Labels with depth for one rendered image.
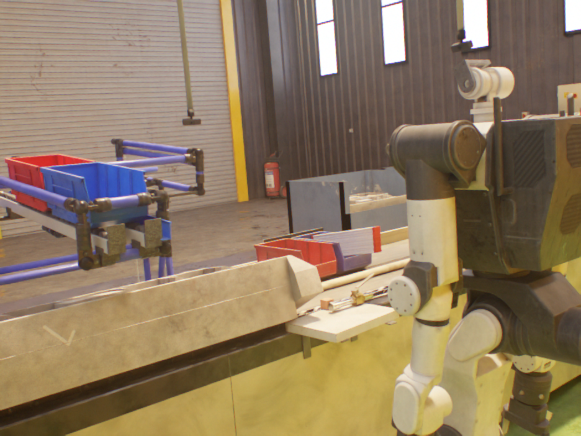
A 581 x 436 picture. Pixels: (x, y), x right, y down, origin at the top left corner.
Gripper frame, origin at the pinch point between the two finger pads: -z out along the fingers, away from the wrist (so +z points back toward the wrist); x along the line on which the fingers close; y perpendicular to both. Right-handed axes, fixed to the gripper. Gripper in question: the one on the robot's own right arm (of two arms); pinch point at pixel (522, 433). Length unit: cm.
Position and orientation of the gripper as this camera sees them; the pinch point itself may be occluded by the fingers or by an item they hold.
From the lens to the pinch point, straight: 185.5
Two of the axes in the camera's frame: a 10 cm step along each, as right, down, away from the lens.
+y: -7.8, 1.5, -6.1
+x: -6.3, -2.6, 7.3
